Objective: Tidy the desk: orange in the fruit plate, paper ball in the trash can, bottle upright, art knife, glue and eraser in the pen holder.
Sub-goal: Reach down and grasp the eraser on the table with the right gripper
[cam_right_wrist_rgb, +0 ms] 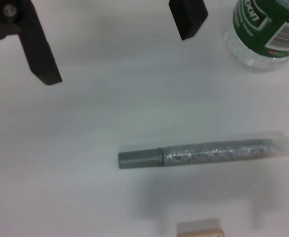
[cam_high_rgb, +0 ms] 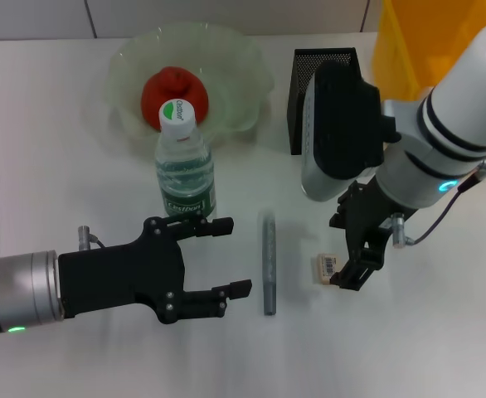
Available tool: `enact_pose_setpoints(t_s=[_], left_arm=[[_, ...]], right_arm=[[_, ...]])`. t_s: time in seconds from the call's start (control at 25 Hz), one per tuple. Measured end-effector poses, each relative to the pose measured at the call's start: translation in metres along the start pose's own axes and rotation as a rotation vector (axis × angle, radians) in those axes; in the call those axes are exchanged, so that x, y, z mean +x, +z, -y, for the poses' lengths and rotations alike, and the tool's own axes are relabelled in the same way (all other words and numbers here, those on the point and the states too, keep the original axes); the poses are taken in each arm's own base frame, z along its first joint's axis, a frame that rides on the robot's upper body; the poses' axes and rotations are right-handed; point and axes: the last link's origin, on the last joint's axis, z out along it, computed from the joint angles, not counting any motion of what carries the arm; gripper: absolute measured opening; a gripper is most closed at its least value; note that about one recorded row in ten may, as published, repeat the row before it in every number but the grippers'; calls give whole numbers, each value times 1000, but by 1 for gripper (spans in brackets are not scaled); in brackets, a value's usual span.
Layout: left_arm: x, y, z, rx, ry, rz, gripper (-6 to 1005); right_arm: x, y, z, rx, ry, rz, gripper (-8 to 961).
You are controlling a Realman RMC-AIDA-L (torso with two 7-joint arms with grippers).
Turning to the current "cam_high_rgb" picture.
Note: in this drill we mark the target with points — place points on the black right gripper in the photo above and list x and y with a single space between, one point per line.
363 215

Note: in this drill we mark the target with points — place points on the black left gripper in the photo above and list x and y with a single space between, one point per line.
118 273

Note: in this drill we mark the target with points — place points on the beige eraser with barcode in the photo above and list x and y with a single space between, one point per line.
324 269

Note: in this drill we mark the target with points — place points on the grey pen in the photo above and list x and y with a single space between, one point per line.
269 265

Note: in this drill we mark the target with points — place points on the clear water bottle green label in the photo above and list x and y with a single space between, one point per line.
185 174

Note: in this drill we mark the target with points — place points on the red orange fruit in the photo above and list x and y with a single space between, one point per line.
156 95

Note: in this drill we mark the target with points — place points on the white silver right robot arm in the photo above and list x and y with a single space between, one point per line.
463 91

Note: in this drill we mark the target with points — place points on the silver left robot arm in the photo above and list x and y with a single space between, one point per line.
27 286

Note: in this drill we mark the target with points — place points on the translucent glass fruit plate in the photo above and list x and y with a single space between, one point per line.
234 74

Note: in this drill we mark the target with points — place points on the black mesh pen holder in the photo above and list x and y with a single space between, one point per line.
301 83

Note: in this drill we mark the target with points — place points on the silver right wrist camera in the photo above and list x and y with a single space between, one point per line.
342 124

